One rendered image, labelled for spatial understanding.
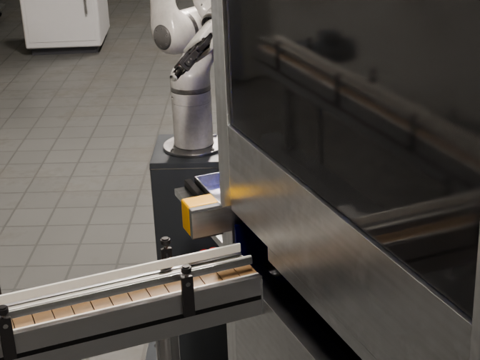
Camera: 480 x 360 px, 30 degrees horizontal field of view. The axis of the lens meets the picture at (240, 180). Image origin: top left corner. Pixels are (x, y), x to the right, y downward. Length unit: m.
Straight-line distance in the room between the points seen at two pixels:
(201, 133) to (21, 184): 2.31
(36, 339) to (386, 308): 0.70
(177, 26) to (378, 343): 1.36
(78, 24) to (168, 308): 5.58
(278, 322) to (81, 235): 2.49
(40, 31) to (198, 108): 4.75
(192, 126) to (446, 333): 1.56
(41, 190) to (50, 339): 3.03
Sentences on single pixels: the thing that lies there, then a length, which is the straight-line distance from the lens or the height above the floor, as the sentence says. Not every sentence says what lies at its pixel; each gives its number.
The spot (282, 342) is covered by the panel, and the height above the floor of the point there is 0.83.
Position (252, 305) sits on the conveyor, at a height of 0.87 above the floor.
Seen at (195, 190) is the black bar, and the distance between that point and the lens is 2.35.
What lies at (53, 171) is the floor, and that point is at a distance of 5.00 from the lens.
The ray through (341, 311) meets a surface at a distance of 1.53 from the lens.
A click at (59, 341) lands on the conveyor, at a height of 0.89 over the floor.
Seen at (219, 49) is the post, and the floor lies 1.37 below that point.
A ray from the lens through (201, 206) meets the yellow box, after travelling 1.94.
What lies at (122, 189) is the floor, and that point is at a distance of 4.67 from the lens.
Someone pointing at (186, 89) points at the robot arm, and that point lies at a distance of 2.63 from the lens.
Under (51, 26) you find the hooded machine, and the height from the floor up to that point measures 0.24.
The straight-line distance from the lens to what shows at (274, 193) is 1.70.
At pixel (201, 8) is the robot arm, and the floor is 1.30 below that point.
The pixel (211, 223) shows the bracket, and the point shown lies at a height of 0.99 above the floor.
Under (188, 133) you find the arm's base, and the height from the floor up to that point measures 0.92.
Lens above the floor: 1.84
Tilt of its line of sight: 23 degrees down
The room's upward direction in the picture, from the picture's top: 2 degrees counter-clockwise
